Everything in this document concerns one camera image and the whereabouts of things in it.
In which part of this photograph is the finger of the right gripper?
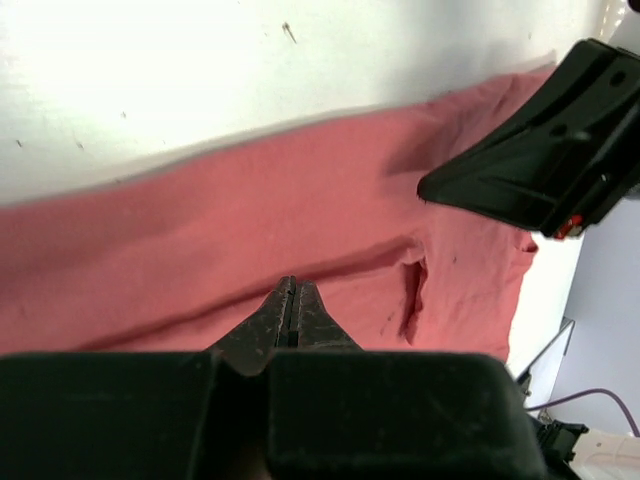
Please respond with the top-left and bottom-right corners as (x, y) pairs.
(417, 39), (639, 239)

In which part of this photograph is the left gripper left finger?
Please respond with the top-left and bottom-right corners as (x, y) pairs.
(209, 276), (295, 376)

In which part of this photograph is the red t-shirt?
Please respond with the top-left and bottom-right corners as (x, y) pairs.
(1, 72), (547, 359)

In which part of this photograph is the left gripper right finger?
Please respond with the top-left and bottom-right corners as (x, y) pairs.
(294, 281), (360, 351)

